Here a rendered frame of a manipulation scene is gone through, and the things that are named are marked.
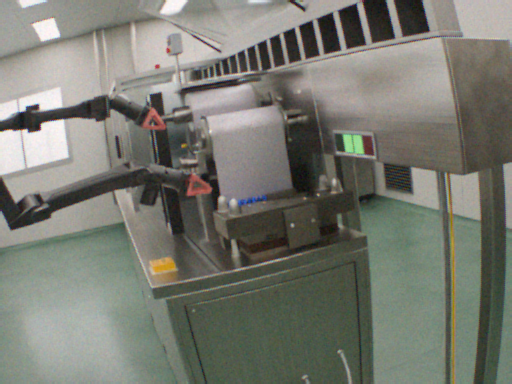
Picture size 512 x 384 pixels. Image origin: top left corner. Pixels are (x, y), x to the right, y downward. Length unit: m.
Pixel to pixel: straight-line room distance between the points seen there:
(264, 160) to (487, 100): 0.89
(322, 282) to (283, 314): 0.15
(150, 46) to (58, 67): 1.39
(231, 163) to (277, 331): 0.55
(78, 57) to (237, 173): 5.75
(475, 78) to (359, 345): 1.02
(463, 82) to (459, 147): 0.14
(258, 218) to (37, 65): 6.08
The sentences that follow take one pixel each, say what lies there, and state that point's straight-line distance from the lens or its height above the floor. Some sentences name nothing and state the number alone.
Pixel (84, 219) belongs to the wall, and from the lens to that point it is 7.33.
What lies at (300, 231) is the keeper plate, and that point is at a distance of 1.60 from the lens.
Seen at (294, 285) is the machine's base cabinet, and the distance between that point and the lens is 1.59.
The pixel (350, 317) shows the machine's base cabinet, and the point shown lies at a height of 0.64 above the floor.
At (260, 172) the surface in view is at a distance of 1.76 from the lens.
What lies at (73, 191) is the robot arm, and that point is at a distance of 1.53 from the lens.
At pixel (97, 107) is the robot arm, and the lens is 1.72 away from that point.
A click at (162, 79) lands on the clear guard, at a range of 2.74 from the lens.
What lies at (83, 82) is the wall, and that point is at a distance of 7.27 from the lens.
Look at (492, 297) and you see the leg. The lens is 1.37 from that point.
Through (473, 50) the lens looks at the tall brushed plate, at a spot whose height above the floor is 1.41.
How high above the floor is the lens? 1.35
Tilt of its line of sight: 10 degrees down
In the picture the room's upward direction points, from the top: 9 degrees counter-clockwise
